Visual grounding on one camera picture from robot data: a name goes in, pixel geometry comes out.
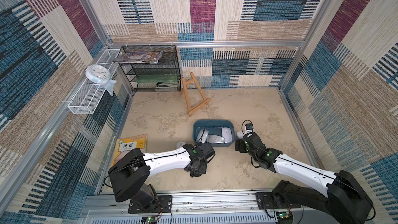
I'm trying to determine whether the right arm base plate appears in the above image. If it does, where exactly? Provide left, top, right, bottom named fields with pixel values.
left=255, top=192, right=302, bottom=210

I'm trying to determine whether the black wire shelf rack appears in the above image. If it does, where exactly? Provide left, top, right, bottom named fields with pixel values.
left=119, top=45, right=181, bottom=93

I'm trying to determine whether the white mouse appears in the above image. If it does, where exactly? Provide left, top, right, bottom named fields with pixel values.
left=221, top=127, right=233, bottom=144
left=176, top=142, right=186, bottom=149

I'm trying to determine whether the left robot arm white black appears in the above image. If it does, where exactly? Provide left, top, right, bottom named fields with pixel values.
left=108, top=143, right=216, bottom=213

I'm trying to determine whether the white wall clock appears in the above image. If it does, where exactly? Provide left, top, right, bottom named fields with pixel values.
left=85, top=64, right=111, bottom=85

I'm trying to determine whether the teal storage box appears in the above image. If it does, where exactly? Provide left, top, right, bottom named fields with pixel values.
left=192, top=119, right=235, bottom=147

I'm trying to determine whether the magazine on rack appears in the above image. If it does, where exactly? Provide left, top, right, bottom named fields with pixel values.
left=113, top=51, right=163, bottom=64

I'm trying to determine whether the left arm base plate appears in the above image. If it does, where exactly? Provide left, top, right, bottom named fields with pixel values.
left=127, top=195, right=173, bottom=214

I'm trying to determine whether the light grey mouse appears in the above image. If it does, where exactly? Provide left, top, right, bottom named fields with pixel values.
left=206, top=135, right=226, bottom=144

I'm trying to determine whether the white wire basket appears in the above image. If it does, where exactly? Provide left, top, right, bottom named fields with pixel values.
left=68, top=49, right=120, bottom=115

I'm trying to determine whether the silver grey mouse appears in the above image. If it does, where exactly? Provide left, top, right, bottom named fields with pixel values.
left=196, top=128, right=209, bottom=144

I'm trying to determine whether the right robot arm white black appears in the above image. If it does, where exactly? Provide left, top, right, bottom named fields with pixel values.
left=235, top=132, right=376, bottom=224

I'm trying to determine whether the wooden easel stand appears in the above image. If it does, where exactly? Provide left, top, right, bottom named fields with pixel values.
left=180, top=72, right=211, bottom=117

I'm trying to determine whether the black stapler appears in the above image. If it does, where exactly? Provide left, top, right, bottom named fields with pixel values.
left=157, top=83, right=177, bottom=88

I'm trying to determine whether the yellow English textbook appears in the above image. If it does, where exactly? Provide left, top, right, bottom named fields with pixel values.
left=111, top=134, right=147, bottom=167

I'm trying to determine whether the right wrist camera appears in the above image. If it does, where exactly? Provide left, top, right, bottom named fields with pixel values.
left=245, top=123, right=254, bottom=132

